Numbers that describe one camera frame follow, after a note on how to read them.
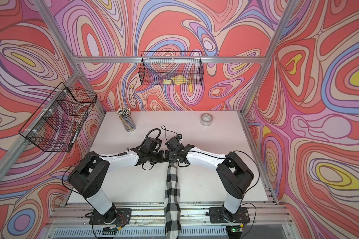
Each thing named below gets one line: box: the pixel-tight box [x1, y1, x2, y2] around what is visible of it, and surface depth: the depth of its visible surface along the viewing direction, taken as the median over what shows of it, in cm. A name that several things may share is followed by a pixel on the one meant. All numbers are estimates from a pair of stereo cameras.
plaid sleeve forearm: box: [164, 160, 182, 239], surface depth 75 cm
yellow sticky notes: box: [162, 74, 188, 86], surface depth 91 cm
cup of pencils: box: [117, 106, 137, 132], surface depth 100 cm
